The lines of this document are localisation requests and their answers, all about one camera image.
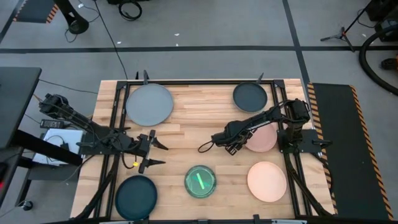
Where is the black shoe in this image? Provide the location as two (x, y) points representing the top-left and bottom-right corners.
(381, 57), (398, 71)

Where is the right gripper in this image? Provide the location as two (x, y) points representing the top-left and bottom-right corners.
(211, 120), (253, 156)

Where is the large grey plastic plate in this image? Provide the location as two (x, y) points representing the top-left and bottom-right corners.
(125, 83), (174, 127)

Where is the black tripod stand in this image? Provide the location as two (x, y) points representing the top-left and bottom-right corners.
(320, 0), (374, 53)

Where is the black aluminium table frame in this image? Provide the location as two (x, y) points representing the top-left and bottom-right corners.
(74, 79), (335, 220)

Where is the thick black hose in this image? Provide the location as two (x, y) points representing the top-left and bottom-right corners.
(358, 24), (398, 96)

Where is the black equipment case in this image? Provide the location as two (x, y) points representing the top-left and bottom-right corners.
(365, 0), (398, 22)

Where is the white paper box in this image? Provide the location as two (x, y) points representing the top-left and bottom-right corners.
(32, 128), (85, 166)

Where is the black hazard-striped floor mat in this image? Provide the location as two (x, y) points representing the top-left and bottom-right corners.
(307, 82), (395, 221)
(12, 0), (60, 24)

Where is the dark blue plastic plate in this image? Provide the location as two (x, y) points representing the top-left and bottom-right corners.
(114, 174), (158, 221)

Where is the black desk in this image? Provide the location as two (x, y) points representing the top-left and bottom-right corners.
(0, 67), (43, 149)

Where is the small dark grey plate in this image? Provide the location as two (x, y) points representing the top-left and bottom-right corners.
(232, 82), (269, 113)

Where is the black power adapter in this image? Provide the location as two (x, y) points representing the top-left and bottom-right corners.
(39, 119), (65, 129)

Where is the small pink plastic plate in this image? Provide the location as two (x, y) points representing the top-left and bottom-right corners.
(244, 123), (278, 153)

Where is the large peach plastic plate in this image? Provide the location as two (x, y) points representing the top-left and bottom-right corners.
(247, 161), (288, 203)

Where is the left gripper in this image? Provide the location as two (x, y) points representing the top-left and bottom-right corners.
(123, 129), (169, 174)

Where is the long black floor cable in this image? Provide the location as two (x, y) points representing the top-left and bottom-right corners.
(93, 0), (129, 80)

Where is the black stand base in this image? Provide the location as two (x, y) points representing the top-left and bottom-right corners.
(54, 0), (90, 35)

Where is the coiled black cable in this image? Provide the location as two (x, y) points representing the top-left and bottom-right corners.
(118, 1), (143, 22)

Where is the green transparent plastic plate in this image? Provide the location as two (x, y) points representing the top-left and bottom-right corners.
(183, 164), (217, 199)

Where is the teal transparent plastic plate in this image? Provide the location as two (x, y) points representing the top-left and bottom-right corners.
(185, 166), (216, 198)

